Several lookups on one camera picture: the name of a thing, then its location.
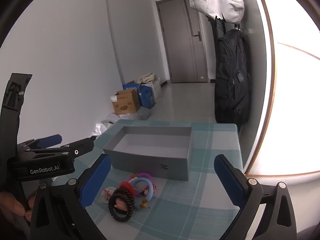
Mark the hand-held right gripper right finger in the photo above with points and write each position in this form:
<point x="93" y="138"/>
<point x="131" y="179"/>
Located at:
<point x="230" y="177"/>

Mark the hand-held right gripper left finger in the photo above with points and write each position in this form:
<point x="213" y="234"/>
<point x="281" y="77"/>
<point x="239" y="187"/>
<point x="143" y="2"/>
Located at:
<point x="95" y="180"/>

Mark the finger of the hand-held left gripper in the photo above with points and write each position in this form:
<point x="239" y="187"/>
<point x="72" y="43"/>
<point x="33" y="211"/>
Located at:
<point x="80" y="150"/>
<point x="50" y="140"/>

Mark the white round badge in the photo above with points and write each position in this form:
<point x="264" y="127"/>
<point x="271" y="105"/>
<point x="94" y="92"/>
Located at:
<point x="107" y="193"/>

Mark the pink charm hair clip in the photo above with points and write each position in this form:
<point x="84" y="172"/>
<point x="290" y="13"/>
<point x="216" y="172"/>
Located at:
<point x="119" y="204"/>

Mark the grey cardboard box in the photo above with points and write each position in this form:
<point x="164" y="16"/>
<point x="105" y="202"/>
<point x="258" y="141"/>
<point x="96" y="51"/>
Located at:
<point x="140" y="165"/>

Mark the person's left hand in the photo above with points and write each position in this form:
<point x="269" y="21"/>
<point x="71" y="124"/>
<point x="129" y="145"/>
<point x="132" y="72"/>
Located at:
<point x="11" y="207"/>

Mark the teal checkered tablecloth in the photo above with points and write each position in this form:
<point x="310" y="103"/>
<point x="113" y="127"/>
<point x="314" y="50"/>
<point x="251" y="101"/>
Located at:
<point x="187" y="205"/>

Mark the white plastic bags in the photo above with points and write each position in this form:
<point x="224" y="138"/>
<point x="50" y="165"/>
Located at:
<point x="120" y="117"/>

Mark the brown cardboard carton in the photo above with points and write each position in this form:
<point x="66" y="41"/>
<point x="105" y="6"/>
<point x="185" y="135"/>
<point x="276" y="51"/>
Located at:
<point x="126" y="102"/>

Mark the blue printed carton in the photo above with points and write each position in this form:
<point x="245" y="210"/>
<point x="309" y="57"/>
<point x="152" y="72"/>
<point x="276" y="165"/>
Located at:
<point x="146" y="96"/>

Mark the gold-framed window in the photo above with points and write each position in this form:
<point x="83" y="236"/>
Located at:
<point x="295" y="105"/>

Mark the black jacket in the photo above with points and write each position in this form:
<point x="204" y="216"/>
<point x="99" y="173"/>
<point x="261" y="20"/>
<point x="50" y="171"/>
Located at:
<point x="230" y="80"/>

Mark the grey door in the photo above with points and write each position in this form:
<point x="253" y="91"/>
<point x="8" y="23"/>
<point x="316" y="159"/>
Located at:
<point x="177" y="42"/>

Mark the white backpack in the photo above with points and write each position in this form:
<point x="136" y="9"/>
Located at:
<point x="220" y="2"/>

